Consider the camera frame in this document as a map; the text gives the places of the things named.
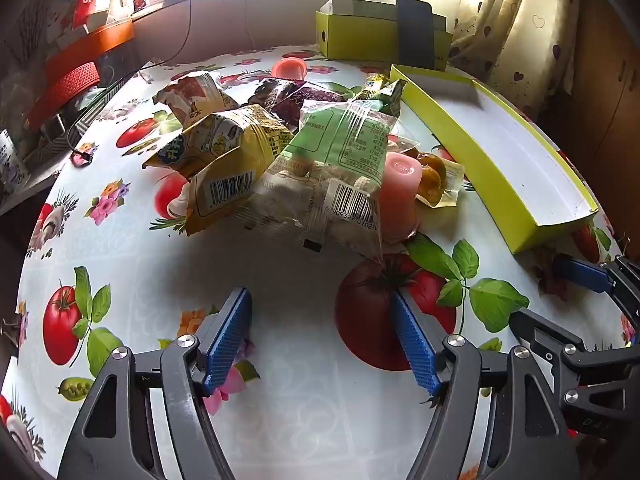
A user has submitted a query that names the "yellow-green cardboard box lid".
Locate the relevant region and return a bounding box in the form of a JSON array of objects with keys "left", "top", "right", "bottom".
[{"left": 389, "top": 63, "right": 600, "bottom": 255}]

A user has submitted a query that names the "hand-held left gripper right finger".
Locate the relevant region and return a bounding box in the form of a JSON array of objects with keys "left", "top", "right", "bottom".
[{"left": 390, "top": 290, "right": 583, "bottom": 480}]

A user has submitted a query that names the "wooden cabinet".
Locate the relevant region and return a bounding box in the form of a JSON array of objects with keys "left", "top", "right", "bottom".
[{"left": 540, "top": 0, "right": 640, "bottom": 211}]

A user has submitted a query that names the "green clear snack packet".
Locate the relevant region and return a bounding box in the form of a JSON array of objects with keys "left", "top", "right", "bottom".
[{"left": 247, "top": 100, "right": 401, "bottom": 263}]

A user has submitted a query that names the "pink jelly cup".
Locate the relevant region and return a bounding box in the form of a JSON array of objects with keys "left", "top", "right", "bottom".
[
  {"left": 377, "top": 152, "right": 426, "bottom": 243},
  {"left": 272, "top": 58, "right": 308, "bottom": 81}
]

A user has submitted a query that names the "fruit print tablecloth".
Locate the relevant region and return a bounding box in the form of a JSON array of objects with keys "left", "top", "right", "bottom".
[{"left": 0, "top": 42, "right": 640, "bottom": 480}]

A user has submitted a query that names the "thin dark cable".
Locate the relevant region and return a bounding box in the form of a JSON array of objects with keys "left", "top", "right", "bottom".
[{"left": 145, "top": 0, "right": 195, "bottom": 68}]

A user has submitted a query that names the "white printed cup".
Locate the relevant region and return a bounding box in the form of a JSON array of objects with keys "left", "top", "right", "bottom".
[{"left": 0, "top": 129, "right": 32, "bottom": 196}]

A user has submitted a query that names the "yellow-green cardboard box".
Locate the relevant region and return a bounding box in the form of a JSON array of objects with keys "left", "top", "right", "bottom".
[{"left": 315, "top": 0, "right": 455, "bottom": 72}]

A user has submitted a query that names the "heart print curtain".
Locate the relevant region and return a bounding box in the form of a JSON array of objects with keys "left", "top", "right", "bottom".
[{"left": 450, "top": 0, "right": 581, "bottom": 121}]

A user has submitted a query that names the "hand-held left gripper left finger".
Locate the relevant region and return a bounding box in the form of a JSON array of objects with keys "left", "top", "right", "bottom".
[{"left": 57, "top": 287, "right": 253, "bottom": 480}]

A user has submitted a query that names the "red basket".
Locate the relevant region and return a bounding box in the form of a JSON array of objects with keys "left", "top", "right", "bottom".
[{"left": 25, "top": 61, "right": 101, "bottom": 128}]

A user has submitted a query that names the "small green snack packet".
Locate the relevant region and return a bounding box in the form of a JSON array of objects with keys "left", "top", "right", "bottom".
[{"left": 350, "top": 80, "right": 406, "bottom": 118}]

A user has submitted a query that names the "black smartphone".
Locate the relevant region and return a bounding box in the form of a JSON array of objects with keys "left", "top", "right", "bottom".
[{"left": 396, "top": 0, "right": 435, "bottom": 68}]

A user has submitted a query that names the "red-brown snack packet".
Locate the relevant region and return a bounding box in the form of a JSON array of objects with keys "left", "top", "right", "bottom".
[{"left": 152, "top": 71, "right": 241, "bottom": 131}]

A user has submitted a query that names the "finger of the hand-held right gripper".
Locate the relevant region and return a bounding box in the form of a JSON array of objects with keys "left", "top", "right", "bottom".
[
  {"left": 509, "top": 309, "right": 640, "bottom": 391},
  {"left": 552, "top": 254, "right": 640, "bottom": 318}
]

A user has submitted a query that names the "black cable with plug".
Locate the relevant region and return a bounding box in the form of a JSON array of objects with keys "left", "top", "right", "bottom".
[{"left": 65, "top": 57, "right": 158, "bottom": 163}]

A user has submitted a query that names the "purple snack packet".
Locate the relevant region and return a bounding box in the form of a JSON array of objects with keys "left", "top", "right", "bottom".
[{"left": 250, "top": 77, "right": 351, "bottom": 126}]

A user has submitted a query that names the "yellow chip bag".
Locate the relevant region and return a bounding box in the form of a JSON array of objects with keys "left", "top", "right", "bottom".
[{"left": 142, "top": 104, "right": 296, "bottom": 237}]

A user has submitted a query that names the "clear braised egg packet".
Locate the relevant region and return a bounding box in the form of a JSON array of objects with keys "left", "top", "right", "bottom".
[{"left": 387, "top": 135, "right": 466, "bottom": 208}]

